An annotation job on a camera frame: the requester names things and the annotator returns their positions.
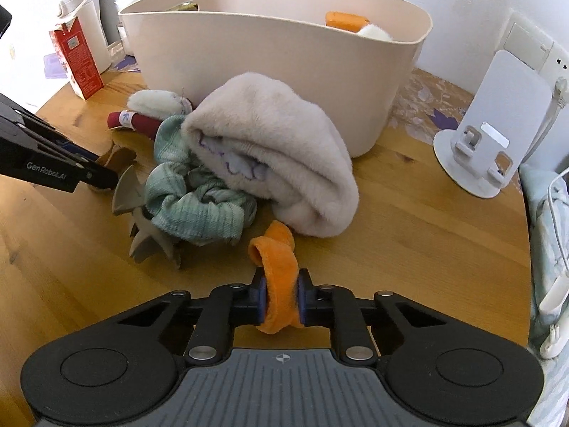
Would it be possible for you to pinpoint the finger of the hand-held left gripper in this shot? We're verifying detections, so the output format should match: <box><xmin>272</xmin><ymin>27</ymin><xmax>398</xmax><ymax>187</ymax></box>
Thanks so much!
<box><xmin>0</xmin><ymin>136</ymin><xmax>121</xmax><ymax>193</ymax></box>
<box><xmin>0</xmin><ymin>93</ymin><xmax>102</xmax><ymax>165</ymax></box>

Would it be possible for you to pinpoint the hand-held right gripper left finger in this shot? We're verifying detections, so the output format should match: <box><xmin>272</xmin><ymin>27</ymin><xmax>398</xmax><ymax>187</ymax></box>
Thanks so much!
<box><xmin>116</xmin><ymin>276</ymin><xmax>268</xmax><ymax>362</ymax></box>

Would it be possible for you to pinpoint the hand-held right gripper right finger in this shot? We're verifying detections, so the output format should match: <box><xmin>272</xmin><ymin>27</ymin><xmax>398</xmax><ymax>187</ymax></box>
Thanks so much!
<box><xmin>297</xmin><ymin>269</ymin><xmax>452</xmax><ymax>362</ymax></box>

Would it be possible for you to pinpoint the orange scrunchie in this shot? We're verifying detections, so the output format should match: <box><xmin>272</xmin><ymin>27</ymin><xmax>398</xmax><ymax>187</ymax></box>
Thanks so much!
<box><xmin>248</xmin><ymin>220</ymin><xmax>307</xmax><ymax>335</ymax></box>

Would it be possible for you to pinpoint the grey-brown sock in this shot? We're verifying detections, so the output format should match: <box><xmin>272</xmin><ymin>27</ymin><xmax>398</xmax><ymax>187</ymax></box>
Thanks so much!
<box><xmin>112</xmin><ymin>164</ymin><xmax>183</xmax><ymax>271</ymax></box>

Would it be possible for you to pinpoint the beige plastic basket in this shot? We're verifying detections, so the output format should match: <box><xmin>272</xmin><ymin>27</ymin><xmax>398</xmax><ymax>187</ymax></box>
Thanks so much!
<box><xmin>118</xmin><ymin>0</ymin><xmax>433</xmax><ymax>158</ymax></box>

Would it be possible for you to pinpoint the wooden desktop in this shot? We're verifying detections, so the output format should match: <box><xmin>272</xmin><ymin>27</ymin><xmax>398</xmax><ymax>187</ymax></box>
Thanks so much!
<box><xmin>0</xmin><ymin>67</ymin><xmax>533</xmax><ymax>427</ymax></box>

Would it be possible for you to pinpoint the tan hair clip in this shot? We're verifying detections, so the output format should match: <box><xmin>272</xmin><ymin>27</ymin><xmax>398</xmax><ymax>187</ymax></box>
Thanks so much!
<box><xmin>95</xmin><ymin>144</ymin><xmax>138</xmax><ymax>194</ymax></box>

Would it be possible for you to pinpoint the red white carton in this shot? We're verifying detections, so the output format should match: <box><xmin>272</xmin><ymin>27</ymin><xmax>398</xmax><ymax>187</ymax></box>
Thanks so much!
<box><xmin>48</xmin><ymin>15</ymin><xmax>106</xmax><ymax>99</ymax></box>

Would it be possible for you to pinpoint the dark red roll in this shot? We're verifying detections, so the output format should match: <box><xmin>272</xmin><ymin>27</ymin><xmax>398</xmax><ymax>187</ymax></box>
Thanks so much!
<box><xmin>107</xmin><ymin>110</ymin><xmax>163</xmax><ymax>136</ymax></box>

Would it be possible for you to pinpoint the red and white sock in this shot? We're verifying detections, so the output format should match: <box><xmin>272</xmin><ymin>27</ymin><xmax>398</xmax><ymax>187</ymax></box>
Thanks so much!
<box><xmin>128</xmin><ymin>89</ymin><xmax>194</xmax><ymax>118</ymax></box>

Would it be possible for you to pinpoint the fluffy beige cloth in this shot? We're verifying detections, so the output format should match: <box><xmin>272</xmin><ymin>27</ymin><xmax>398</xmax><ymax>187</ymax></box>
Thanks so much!
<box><xmin>181</xmin><ymin>71</ymin><xmax>360</xmax><ymax>237</ymax></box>

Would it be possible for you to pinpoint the light blue bedding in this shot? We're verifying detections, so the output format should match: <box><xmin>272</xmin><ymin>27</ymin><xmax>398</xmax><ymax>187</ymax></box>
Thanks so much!
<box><xmin>519</xmin><ymin>164</ymin><xmax>569</xmax><ymax>427</ymax></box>

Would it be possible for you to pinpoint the white charger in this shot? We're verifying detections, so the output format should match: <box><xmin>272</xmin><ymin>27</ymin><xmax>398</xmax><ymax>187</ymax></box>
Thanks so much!
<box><xmin>539</xmin><ymin>271</ymin><xmax>569</xmax><ymax>359</ymax></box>

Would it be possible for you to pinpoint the white fluffy plush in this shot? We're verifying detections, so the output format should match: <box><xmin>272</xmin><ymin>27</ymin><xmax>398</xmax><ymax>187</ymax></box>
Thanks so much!
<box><xmin>357</xmin><ymin>24</ymin><xmax>397</xmax><ymax>43</ymax></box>

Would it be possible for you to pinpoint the white phone stand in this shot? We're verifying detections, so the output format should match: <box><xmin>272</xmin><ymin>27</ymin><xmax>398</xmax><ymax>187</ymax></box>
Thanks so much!
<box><xmin>433</xmin><ymin>50</ymin><xmax>553</xmax><ymax>199</ymax></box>

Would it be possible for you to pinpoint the white plug cable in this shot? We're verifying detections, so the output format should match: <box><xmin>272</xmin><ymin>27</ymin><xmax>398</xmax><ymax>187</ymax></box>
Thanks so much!
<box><xmin>533</xmin><ymin>75</ymin><xmax>569</xmax><ymax>276</ymax></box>

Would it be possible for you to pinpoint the white wall socket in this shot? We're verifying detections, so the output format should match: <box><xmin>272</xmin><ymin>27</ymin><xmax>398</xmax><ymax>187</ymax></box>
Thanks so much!
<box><xmin>495</xmin><ymin>9</ymin><xmax>569</xmax><ymax>85</ymax></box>

